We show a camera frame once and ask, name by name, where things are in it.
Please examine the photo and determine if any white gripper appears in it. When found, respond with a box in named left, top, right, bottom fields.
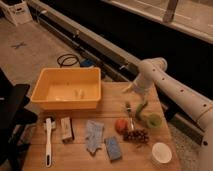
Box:
left=121, top=74, right=155, bottom=111

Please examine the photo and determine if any orange tomato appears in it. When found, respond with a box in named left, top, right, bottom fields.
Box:
left=115, top=119, right=128, bottom=134

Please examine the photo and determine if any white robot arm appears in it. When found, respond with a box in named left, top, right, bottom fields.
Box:
left=124, top=57, right=213, bottom=171

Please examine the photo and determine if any green plastic cup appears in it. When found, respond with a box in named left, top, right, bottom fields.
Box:
left=146, top=114, right=162, bottom=129

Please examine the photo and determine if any bunch of dark grapes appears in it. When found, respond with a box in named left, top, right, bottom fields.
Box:
left=123, top=129, right=149, bottom=143

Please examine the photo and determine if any white bowl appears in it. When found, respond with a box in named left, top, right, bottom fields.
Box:
left=151, top=142, right=172, bottom=164

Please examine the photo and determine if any blue sponge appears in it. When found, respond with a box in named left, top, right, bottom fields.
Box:
left=104, top=137, right=122, bottom=161

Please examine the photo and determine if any blue crumpled cloth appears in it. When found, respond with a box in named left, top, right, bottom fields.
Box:
left=85, top=120, right=104, bottom=155

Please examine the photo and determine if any blue object on floor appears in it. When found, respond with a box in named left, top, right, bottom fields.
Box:
left=80, top=59, right=95, bottom=67

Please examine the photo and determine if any yellow plastic bin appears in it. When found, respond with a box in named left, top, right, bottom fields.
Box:
left=31, top=67, right=101, bottom=110

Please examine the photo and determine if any small cardboard box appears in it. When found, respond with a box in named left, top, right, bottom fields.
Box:
left=61, top=117, right=74, bottom=143

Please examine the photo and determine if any white dish brush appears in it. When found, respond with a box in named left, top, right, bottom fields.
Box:
left=44, top=117, right=55, bottom=167

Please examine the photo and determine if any white crate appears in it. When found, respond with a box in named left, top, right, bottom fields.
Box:
left=0, top=0, right=32, bottom=26

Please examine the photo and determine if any black coiled cable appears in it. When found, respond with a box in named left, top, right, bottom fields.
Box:
left=56, top=53, right=81, bottom=68

